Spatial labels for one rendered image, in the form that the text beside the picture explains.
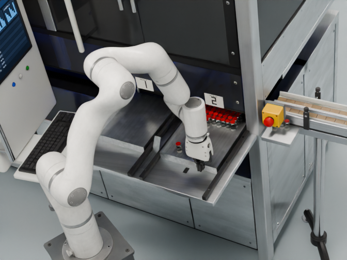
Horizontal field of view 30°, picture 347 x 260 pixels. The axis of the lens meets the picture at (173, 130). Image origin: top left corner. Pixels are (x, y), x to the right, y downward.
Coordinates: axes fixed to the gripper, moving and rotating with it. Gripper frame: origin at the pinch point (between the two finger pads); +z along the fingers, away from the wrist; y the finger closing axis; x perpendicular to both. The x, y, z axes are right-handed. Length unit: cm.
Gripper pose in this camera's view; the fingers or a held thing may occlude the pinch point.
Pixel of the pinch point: (200, 165)
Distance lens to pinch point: 254.4
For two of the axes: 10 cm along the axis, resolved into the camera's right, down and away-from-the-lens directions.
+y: -8.6, -2.5, 4.4
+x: -4.9, 6.1, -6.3
